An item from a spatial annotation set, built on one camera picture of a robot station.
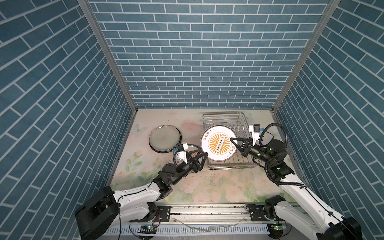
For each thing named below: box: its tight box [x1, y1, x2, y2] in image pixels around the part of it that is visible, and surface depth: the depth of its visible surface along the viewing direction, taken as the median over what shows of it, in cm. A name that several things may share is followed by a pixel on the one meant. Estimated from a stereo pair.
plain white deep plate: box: [149, 125, 182, 153], surface depth 103 cm
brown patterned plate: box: [200, 124, 237, 162], surface depth 71 cm
